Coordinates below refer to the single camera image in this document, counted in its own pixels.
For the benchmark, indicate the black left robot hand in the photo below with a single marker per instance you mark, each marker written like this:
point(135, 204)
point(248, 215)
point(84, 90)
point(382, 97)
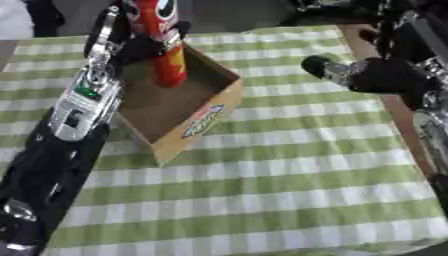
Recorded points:
point(131, 46)

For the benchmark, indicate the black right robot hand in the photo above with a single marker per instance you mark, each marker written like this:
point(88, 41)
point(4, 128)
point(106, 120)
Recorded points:
point(373, 75)

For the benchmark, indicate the red cylindrical bottle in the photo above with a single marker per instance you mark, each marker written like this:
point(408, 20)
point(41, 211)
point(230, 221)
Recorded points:
point(168, 63)

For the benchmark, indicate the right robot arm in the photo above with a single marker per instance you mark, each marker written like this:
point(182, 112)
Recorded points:
point(429, 110)

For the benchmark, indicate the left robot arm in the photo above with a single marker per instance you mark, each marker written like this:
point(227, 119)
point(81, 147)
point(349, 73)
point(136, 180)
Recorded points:
point(70, 113)

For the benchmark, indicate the tan cardboard box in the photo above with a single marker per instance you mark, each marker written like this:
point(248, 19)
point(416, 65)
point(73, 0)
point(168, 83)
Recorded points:
point(175, 106)

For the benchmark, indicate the person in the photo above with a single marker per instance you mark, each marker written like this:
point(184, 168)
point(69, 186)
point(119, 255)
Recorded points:
point(29, 16)

